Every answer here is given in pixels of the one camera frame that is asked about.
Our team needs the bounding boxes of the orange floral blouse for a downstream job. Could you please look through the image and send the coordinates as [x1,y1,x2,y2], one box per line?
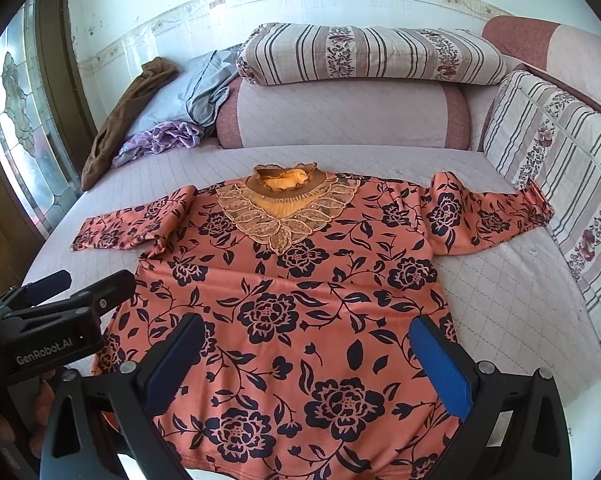
[73,166,553,479]

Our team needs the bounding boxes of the person's left hand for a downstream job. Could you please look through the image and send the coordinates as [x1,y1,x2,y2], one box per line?
[0,370,56,458]

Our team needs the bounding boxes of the purple floral garment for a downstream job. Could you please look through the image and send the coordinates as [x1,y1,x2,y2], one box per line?
[112,122,204,168]

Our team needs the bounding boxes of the stained glass door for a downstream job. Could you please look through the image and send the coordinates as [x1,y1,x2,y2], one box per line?
[0,0,79,237]

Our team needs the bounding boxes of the grey-blue garment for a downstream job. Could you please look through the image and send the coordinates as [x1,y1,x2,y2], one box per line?
[125,44,241,139]

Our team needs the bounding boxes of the brown garment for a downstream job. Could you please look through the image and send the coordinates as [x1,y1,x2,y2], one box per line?
[80,56,179,192]

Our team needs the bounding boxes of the striped floral pillow right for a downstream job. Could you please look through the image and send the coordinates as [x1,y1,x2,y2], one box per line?
[483,70,601,348]

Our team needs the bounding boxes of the striped floral pillow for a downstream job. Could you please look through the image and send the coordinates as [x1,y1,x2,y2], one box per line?
[236,23,507,86]
[483,70,601,348]

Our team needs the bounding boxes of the striped floral pillow back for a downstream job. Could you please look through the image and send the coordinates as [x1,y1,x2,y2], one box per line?
[236,23,507,86]

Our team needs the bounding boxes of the pink quilted bolster cushion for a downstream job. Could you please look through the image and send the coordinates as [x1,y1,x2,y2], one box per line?
[216,78,471,150]

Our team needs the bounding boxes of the pink sofa backrest corner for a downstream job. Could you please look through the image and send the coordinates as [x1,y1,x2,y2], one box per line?
[482,16,601,113]

